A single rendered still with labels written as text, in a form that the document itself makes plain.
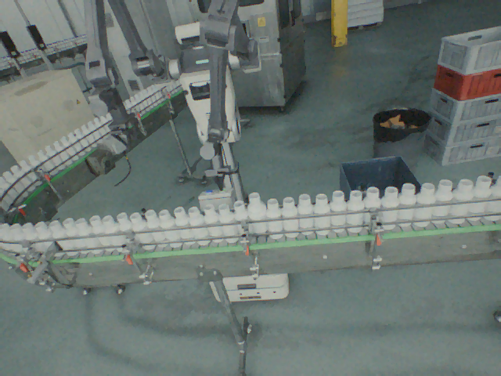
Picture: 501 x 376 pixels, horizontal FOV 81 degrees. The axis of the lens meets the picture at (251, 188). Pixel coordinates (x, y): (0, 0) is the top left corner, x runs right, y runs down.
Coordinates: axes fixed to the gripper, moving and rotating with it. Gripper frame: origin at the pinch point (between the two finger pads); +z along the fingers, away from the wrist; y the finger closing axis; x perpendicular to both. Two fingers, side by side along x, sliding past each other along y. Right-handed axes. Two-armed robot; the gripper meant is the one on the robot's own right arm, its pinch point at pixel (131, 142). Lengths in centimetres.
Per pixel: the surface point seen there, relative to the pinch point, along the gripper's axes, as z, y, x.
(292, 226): 33, 19, 57
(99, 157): 42, -74, -72
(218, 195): 27.7, 2.0, 27.4
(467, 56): 36, -159, 207
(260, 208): 24, 17, 46
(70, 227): 25.6, 16.3, -30.5
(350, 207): 27, 17, 77
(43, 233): 27, 17, -43
